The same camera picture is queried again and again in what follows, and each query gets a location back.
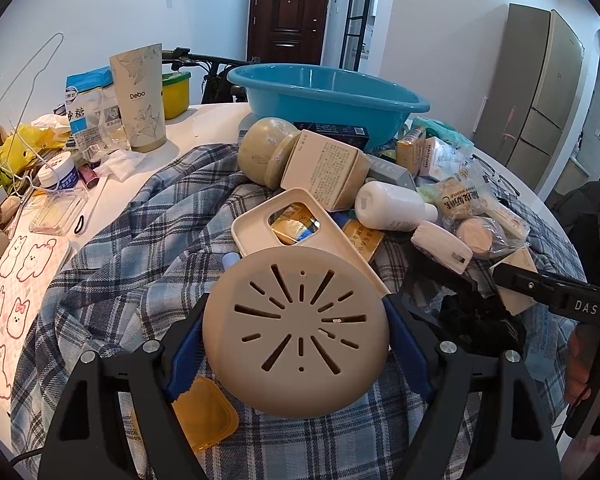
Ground white printed snack pack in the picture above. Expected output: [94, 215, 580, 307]
[437, 165, 496, 221]

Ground white jar with blue label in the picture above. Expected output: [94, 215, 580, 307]
[37, 152, 80, 192]

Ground dark navy box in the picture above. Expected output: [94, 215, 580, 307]
[292, 121, 371, 151]

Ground yellow blue sachet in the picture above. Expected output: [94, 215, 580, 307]
[270, 202, 321, 246]

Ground black bicycle handlebar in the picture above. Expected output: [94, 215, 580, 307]
[161, 47, 251, 106]

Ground light blue cigarette box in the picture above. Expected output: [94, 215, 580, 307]
[420, 136, 473, 181]

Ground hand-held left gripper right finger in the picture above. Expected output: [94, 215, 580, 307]
[384, 294, 563, 480]

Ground blue plaid shirt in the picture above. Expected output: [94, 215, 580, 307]
[10, 142, 588, 480]

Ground cream phone case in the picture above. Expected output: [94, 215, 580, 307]
[230, 187, 392, 297]

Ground yellow tub with green lid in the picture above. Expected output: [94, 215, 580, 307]
[161, 71, 192, 120]

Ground gold foil sachet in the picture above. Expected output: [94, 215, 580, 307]
[340, 212, 386, 263]

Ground beige floral paper cup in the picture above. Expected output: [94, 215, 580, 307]
[109, 42, 168, 153]

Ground orange plastic lid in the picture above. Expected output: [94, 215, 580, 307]
[130, 376, 240, 456]

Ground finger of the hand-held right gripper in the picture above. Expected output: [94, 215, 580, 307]
[490, 259, 546, 302]

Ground person's right hand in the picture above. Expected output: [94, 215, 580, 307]
[564, 332, 600, 407]

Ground green tissue pack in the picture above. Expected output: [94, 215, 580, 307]
[410, 116, 473, 148]

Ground small white plastic case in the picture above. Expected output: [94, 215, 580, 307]
[411, 220, 475, 276]

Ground light blue label packet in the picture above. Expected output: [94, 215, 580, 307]
[522, 305, 576, 361]

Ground clear round pastry packet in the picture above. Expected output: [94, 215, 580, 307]
[452, 212, 511, 261]

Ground pink handled mop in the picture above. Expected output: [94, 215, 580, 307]
[500, 105, 518, 161]

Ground brown entrance door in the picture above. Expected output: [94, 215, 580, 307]
[246, 0, 333, 66]

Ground cream carton box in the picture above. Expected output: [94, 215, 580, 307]
[280, 130, 373, 211]

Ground clear plastic packet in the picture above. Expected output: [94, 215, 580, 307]
[87, 85, 131, 161]

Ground gold yellow box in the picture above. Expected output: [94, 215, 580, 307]
[395, 127, 427, 177]

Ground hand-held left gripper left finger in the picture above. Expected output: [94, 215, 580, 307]
[37, 302, 211, 480]

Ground yellow plastic bag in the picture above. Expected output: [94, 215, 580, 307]
[0, 125, 73, 201]

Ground blue plastic basin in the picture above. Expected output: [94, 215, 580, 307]
[226, 63, 431, 147]

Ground tan refrigerator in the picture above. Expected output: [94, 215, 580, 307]
[472, 2, 586, 191]

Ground grey blue box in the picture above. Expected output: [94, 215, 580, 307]
[367, 155, 418, 191]

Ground white plastic bottle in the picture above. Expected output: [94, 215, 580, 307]
[355, 180, 438, 232]

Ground white crumpled tissue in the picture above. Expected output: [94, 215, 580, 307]
[98, 151, 146, 181]

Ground olive round jar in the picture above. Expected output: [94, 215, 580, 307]
[237, 116, 301, 191]

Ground black eyeglasses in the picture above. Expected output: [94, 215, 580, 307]
[472, 155, 521, 198]

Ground black framed glass door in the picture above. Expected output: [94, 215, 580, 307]
[337, 0, 386, 73]

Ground beige round slotted lid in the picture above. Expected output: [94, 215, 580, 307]
[201, 246, 392, 418]

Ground white plastic bag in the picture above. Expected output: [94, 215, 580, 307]
[30, 114, 71, 136]

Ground clear plastic box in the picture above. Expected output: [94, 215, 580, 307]
[29, 187, 88, 236]

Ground dark red small bottle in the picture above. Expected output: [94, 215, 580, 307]
[77, 162, 101, 188]

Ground wire clothes hanger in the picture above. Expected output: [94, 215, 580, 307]
[0, 31, 66, 131]

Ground bear print mat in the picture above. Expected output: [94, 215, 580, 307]
[0, 234, 71, 403]

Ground blue white sugar bag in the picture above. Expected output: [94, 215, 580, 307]
[61, 67, 116, 153]

